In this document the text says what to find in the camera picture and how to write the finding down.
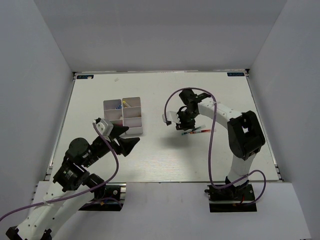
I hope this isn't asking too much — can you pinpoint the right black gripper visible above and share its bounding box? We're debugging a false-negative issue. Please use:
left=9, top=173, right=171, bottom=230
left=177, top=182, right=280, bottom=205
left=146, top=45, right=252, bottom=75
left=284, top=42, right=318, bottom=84
left=174, top=108, right=199, bottom=131

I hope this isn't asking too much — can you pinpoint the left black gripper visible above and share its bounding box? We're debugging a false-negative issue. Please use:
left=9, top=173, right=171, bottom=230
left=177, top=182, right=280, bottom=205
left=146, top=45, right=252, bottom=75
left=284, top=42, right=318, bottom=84
left=84, top=124, right=141, bottom=167

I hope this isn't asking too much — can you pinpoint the yellow-capped white pen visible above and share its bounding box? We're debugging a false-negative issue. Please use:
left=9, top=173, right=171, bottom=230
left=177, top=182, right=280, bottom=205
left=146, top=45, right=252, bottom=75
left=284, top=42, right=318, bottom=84
left=122, top=100, right=132, bottom=108

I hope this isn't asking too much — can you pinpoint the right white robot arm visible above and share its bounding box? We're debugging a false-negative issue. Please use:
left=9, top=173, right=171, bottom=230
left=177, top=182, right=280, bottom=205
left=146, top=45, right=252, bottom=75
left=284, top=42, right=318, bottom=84
left=174, top=88, right=266, bottom=200

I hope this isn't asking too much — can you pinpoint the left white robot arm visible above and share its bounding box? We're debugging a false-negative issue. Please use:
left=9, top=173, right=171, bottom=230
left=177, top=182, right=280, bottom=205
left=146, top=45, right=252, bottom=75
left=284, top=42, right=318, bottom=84
left=5, top=122, right=140, bottom=240

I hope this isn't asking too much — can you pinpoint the green gel pen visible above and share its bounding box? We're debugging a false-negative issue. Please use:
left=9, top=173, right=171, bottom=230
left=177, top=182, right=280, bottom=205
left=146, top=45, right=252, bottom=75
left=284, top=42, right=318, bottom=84
left=181, top=125, right=206, bottom=136

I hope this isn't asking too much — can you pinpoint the right white organizer box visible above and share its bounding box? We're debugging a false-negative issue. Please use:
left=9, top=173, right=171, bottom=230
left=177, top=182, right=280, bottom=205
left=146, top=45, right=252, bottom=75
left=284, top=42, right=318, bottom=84
left=122, top=97, right=143, bottom=135

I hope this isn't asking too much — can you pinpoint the red gel pen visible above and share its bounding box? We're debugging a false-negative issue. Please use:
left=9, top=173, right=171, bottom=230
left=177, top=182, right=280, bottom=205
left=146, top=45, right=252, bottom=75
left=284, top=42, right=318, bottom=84
left=189, top=129, right=212, bottom=134

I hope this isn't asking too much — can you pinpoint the right blue table label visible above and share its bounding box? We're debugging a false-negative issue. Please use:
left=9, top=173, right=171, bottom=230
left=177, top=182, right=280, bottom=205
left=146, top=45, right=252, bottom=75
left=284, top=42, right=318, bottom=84
left=227, top=72, right=245, bottom=77

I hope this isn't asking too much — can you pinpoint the blue table label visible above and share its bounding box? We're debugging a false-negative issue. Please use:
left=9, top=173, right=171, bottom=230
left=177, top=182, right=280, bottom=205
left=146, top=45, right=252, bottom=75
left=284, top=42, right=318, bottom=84
left=76, top=74, right=94, bottom=80
left=227, top=72, right=245, bottom=77

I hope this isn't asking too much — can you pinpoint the left blue table label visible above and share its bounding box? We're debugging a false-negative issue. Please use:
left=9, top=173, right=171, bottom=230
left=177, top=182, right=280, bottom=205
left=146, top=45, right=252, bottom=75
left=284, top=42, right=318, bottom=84
left=76, top=74, right=94, bottom=80

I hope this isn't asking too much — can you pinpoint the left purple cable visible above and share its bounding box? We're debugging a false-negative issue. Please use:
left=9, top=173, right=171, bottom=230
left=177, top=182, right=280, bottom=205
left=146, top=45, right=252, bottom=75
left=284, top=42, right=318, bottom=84
left=0, top=122, right=125, bottom=226

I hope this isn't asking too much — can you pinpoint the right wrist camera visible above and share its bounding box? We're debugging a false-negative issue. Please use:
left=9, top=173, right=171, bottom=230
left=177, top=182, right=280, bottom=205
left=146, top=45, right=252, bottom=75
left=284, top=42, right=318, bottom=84
left=162, top=111, right=181, bottom=126

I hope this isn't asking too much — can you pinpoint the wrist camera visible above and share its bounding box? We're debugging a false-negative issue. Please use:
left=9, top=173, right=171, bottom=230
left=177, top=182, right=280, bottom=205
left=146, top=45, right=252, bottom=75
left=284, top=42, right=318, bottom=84
left=162, top=111, right=181, bottom=126
left=93, top=118, right=114, bottom=137

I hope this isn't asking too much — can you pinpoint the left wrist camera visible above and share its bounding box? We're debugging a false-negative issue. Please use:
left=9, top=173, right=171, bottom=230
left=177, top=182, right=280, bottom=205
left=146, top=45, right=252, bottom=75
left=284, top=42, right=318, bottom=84
left=93, top=118, right=114, bottom=137

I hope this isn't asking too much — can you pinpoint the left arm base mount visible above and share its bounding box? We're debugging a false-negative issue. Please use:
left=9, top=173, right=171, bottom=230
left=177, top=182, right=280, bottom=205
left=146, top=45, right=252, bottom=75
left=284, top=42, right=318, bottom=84
left=79, top=183, right=126, bottom=212

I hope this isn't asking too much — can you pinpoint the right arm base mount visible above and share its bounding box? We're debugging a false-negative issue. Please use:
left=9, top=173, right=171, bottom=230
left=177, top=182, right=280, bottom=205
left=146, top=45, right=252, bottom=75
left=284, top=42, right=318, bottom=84
left=204, top=181, right=257, bottom=213

